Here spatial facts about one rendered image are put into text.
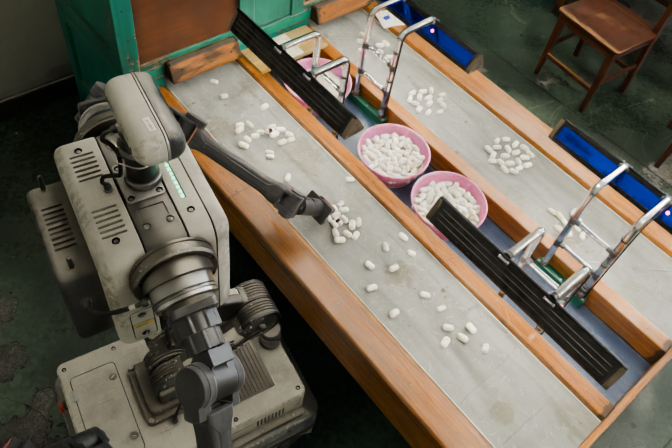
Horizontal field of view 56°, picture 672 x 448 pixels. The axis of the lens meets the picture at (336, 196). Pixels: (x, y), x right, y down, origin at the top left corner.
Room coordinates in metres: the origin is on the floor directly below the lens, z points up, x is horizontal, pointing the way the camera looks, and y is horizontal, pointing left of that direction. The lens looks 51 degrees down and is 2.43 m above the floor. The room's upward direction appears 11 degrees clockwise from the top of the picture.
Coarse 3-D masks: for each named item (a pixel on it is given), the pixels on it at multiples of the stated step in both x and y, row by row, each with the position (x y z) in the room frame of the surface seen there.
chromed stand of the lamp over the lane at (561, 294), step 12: (540, 228) 1.08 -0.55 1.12; (528, 240) 1.04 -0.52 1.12; (540, 240) 1.09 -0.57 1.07; (504, 252) 0.99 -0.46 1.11; (516, 252) 0.99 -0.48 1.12; (528, 252) 1.09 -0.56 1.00; (528, 264) 1.08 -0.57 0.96; (576, 276) 0.95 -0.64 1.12; (588, 276) 0.97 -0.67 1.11; (564, 288) 0.91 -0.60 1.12; (576, 288) 0.99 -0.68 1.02; (564, 300) 0.99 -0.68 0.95
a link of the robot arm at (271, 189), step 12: (192, 120) 1.28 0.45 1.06; (204, 132) 1.27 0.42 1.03; (192, 144) 1.23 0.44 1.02; (204, 144) 1.23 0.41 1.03; (216, 144) 1.24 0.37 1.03; (216, 156) 1.21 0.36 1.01; (228, 156) 1.22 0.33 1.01; (228, 168) 1.19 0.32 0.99; (240, 168) 1.20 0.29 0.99; (252, 168) 1.21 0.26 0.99; (252, 180) 1.18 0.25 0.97; (264, 180) 1.18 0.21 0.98; (276, 180) 1.21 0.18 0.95; (264, 192) 1.16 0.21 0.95; (276, 192) 1.16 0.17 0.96; (288, 192) 1.16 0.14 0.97; (276, 204) 1.14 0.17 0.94; (288, 204) 1.14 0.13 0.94; (300, 204) 1.16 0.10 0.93
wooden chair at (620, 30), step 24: (600, 0) 3.39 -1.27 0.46; (576, 24) 3.12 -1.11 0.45; (600, 24) 3.15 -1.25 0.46; (624, 24) 3.20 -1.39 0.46; (648, 24) 3.23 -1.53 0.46; (576, 48) 3.47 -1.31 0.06; (600, 48) 3.00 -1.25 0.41; (624, 48) 2.96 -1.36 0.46; (648, 48) 3.16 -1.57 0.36; (600, 72) 2.95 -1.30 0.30; (624, 72) 3.10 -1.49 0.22
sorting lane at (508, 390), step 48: (192, 96) 1.71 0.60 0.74; (240, 96) 1.76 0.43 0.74; (288, 144) 1.56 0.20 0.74; (336, 192) 1.38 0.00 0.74; (384, 240) 1.22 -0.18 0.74; (384, 288) 1.04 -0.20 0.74; (432, 288) 1.08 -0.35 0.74; (432, 336) 0.91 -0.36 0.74; (480, 336) 0.94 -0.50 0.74; (480, 384) 0.79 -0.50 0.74; (528, 384) 0.82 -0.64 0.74; (480, 432) 0.66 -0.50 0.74; (528, 432) 0.68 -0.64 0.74; (576, 432) 0.71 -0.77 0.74
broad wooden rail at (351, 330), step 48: (240, 192) 1.29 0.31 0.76; (240, 240) 1.21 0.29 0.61; (288, 240) 1.13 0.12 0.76; (288, 288) 1.03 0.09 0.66; (336, 288) 1.00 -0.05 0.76; (336, 336) 0.88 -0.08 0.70; (384, 336) 0.87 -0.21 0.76; (384, 384) 0.74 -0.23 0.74; (432, 384) 0.76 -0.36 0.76; (432, 432) 0.62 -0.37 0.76
